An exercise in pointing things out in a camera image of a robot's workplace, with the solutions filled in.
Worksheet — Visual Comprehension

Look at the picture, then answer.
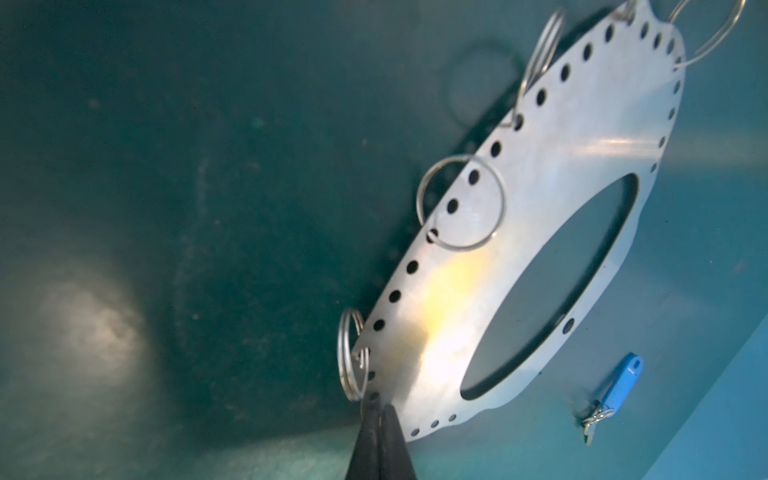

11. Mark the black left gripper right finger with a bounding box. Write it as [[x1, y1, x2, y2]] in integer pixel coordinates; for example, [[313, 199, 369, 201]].
[[380, 405, 417, 480]]

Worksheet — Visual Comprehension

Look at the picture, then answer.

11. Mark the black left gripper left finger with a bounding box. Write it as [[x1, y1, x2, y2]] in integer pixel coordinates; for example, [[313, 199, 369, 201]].
[[345, 400, 380, 480]]

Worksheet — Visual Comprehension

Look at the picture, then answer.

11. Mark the grey oval keyring plate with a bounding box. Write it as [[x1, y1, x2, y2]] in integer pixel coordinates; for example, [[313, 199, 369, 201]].
[[335, 0, 749, 444]]

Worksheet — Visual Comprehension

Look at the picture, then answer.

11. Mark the blue key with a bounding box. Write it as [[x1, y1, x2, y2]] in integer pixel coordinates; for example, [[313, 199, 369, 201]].
[[582, 353, 644, 446]]

